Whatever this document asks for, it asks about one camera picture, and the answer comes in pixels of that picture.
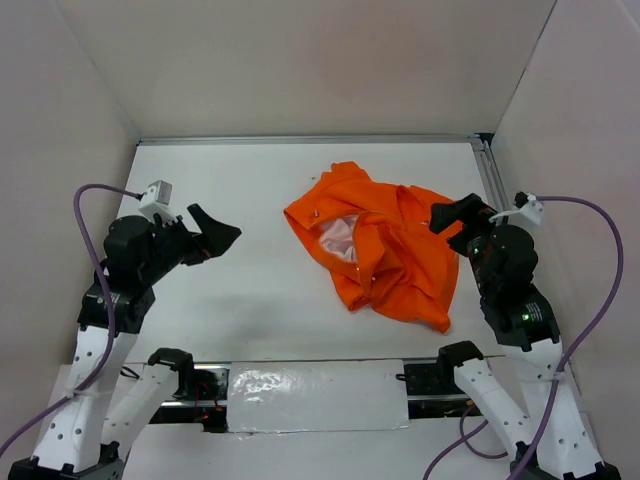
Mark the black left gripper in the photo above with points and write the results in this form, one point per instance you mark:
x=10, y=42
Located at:
x=215, y=237

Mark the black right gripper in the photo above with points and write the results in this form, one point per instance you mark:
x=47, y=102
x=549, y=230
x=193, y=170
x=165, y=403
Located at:
x=477, y=213

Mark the orange jacket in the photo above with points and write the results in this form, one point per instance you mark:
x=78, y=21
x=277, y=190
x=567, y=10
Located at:
x=374, y=240

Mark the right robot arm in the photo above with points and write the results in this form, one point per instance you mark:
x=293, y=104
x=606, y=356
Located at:
x=547, y=439

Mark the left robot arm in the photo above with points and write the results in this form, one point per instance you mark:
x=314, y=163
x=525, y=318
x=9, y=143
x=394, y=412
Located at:
x=88, y=436

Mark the white taped cover sheet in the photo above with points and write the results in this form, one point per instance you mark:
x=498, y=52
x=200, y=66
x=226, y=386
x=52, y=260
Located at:
x=328, y=396

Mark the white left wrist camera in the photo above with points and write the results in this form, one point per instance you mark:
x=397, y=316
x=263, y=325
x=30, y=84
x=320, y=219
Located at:
x=154, y=202

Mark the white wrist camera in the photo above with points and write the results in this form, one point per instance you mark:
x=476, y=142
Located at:
x=154, y=202
x=528, y=206

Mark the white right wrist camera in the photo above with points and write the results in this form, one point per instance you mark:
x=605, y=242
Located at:
x=528, y=206

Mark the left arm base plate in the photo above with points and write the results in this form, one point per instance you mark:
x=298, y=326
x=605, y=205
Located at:
x=205, y=404

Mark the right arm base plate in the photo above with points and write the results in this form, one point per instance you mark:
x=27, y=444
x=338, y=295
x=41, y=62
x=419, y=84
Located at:
x=429, y=394

